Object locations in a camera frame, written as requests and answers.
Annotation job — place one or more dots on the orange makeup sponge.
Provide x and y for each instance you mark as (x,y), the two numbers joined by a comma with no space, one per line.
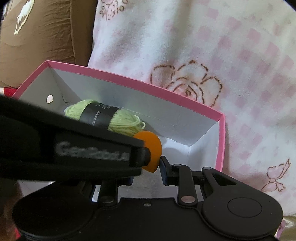
(153,143)

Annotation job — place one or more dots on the green yarn ball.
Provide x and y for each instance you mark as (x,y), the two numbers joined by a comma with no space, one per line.
(107,117)

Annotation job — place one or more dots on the pink checked pillow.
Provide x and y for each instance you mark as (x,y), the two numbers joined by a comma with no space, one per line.
(235,56)

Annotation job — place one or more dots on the pink cardboard box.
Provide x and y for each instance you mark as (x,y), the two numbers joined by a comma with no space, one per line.
(191,133)

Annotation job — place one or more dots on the bear print bed blanket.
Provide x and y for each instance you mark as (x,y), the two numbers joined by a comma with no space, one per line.
(8,91)

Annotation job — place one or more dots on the brown pillow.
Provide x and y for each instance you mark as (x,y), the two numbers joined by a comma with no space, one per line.
(36,31)

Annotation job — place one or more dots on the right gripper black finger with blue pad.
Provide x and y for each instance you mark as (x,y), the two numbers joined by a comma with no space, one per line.
(180,176)

